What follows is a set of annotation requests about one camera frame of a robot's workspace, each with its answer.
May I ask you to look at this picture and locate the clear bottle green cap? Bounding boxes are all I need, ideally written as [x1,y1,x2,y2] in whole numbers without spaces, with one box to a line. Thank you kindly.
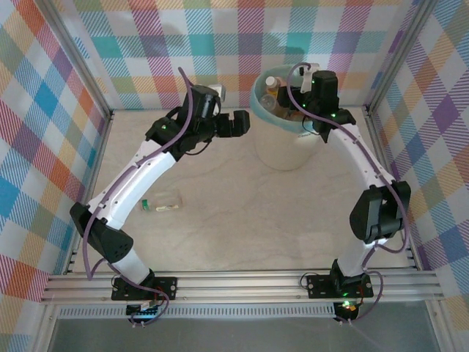
[138,189,183,213]

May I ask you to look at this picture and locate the small circuit board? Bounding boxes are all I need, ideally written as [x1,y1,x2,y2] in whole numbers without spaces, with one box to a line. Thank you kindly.
[125,302,162,319]
[333,299,359,313]

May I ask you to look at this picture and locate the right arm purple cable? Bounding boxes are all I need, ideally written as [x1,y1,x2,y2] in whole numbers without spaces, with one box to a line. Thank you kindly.
[287,62,410,326]

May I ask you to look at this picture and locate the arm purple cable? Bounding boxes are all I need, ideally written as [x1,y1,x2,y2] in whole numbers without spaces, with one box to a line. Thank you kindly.
[287,62,410,326]
[83,67,221,327]

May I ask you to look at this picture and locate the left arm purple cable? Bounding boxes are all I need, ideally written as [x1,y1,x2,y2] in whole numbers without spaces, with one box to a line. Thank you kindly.
[83,67,221,327]

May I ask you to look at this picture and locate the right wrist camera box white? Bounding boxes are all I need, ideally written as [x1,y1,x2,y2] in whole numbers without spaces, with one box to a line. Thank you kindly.
[298,62,320,95]

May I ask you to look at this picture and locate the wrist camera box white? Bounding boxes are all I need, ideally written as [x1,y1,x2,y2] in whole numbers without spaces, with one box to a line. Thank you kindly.
[298,62,320,95]
[208,83,226,103]

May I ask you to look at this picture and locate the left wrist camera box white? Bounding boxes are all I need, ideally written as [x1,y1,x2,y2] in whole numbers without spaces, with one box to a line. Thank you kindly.
[208,83,226,103]

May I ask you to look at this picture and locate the aluminium frame post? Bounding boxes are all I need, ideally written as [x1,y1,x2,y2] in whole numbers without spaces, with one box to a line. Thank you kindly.
[365,0,439,115]
[38,0,114,122]

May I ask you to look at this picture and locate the aluminium side rail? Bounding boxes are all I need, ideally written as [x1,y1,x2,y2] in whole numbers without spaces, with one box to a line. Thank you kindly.
[62,111,114,276]
[365,106,422,272]

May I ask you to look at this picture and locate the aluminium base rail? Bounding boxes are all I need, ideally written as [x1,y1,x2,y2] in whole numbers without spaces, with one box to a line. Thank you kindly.
[39,273,445,306]

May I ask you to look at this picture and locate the slotted grey cable duct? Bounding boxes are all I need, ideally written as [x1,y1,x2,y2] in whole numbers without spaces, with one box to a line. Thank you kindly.
[58,306,336,320]

